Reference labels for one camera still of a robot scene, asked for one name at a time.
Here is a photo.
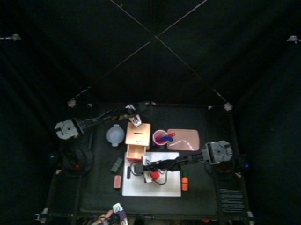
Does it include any wooden drawer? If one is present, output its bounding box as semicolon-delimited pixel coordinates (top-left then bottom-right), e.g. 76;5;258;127
125;144;149;163

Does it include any wooden drawer box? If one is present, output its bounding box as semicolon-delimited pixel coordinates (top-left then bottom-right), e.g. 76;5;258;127
123;122;151;147

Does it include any clear plastic bowl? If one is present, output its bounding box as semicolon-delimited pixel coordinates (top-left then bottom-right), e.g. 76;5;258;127
106;123;126;148

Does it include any dark green rectangular block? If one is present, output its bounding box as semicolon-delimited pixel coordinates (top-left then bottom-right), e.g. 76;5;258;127
110;156;125;174

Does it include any white cutting board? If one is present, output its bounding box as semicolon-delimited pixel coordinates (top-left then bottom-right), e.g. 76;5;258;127
122;151;182;198

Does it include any pink rectangular block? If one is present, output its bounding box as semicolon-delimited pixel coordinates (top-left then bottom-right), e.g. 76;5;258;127
112;174;122;190

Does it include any orange toy carrot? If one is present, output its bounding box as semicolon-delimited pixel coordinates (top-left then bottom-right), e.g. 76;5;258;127
181;169;190;192

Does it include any pink plastic cup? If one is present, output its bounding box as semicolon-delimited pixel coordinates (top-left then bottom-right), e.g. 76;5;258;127
151;129;173;147

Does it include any blue plastic utensil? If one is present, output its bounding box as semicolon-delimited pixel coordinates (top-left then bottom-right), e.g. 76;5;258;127
158;135;175;143

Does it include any pink plastic tray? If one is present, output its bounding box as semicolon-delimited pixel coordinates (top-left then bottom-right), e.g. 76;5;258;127
166;128;201;152

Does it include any purple white striped object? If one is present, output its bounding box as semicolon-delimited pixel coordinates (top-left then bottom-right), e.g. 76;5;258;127
111;202;130;221

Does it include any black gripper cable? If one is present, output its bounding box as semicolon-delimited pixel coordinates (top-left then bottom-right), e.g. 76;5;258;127
153;168;170;186

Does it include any grey frame clamp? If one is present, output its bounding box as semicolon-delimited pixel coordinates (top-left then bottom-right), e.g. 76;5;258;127
0;33;24;42
286;34;301;44

